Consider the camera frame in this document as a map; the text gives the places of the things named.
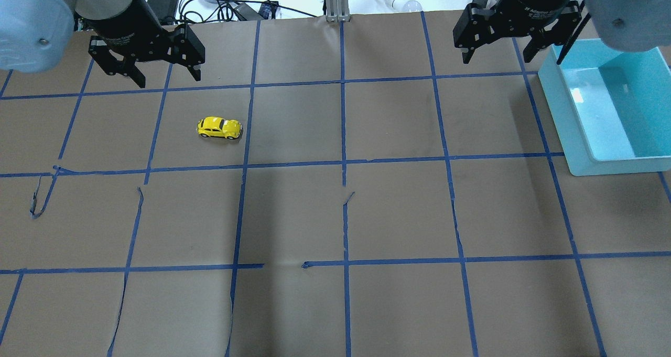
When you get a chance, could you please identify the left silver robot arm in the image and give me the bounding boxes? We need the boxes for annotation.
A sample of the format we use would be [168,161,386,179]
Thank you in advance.
[1,0,205,89]

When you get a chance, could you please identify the light blue plastic bin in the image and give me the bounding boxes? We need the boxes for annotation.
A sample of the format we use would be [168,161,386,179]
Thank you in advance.
[538,39,670,176]

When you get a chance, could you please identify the yellow toy beetle car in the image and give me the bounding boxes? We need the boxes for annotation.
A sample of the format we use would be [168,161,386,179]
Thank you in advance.
[197,116,244,139]

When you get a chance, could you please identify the light bulb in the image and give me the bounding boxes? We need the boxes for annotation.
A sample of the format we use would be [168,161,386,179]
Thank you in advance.
[383,0,423,13]

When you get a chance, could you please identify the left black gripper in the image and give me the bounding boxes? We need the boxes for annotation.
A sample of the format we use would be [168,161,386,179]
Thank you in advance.
[88,1,205,89]

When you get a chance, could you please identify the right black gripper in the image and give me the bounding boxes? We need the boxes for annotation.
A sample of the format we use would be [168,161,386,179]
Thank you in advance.
[453,0,582,64]

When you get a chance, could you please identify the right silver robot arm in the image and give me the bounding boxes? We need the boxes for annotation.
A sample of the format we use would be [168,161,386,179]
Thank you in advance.
[453,0,670,64]

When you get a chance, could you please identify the aluminium frame post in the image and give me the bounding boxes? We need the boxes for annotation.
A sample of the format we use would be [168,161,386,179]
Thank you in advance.
[323,0,351,23]

